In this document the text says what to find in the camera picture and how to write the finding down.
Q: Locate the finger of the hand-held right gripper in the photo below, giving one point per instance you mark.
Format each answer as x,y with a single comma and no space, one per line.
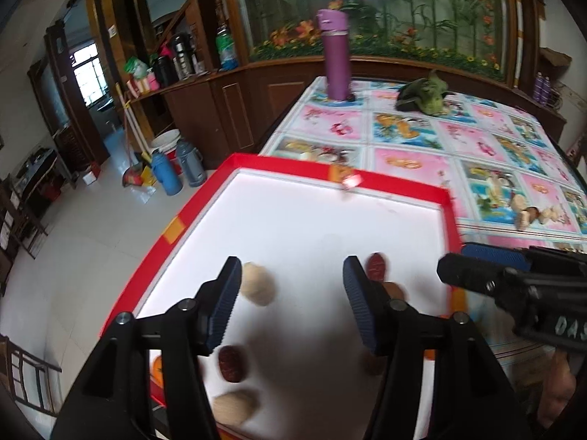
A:
467,275
495,253

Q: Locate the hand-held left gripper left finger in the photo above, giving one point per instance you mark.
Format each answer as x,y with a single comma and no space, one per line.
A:
224,307

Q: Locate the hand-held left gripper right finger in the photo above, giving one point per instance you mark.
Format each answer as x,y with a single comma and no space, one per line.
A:
362,302

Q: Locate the dried red date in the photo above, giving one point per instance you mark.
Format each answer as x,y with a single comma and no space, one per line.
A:
229,363
377,266

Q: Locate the small beige walnut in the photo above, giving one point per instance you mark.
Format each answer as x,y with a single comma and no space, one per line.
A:
259,283

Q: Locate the large beige walnut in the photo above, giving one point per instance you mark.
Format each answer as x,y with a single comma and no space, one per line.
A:
236,407

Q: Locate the red box with white inside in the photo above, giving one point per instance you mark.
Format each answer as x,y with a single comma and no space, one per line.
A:
298,220

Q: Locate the person's right hand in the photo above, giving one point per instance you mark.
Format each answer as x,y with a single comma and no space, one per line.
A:
557,392

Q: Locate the beige brown nut piece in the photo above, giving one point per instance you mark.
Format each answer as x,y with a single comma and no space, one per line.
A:
525,220

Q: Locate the round beige nut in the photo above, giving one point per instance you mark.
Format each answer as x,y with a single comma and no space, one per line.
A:
519,203

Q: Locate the grey blue thermos jug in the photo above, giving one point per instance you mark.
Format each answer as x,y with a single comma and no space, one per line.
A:
190,162

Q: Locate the dark green plush toy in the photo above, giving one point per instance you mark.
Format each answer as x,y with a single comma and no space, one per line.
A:
422,94

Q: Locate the white bucket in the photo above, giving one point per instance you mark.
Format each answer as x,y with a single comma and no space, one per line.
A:
164,140

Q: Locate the small white box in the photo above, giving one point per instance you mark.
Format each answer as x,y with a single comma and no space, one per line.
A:
90,175

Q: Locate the wooden cabinet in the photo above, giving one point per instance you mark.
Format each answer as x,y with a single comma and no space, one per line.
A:
238,101

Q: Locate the dark side table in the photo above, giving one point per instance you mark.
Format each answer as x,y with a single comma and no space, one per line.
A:
41,169

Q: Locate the pink red packet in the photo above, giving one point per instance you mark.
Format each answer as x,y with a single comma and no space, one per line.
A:
144,85

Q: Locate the short black flask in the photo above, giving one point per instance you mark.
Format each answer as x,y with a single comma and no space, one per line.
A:
163,69

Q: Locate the purple thermos bottle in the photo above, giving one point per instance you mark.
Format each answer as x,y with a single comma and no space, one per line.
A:
334,55

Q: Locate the tall black thermos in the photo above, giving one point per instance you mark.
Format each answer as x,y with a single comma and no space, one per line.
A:
182,55

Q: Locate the green and white package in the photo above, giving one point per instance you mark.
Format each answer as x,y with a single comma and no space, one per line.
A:
136,66

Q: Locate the green plastic bottle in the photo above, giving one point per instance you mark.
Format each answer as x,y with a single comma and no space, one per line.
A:
226,48

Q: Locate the flower garden glass panel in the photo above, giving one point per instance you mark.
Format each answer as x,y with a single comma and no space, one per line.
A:
390,4

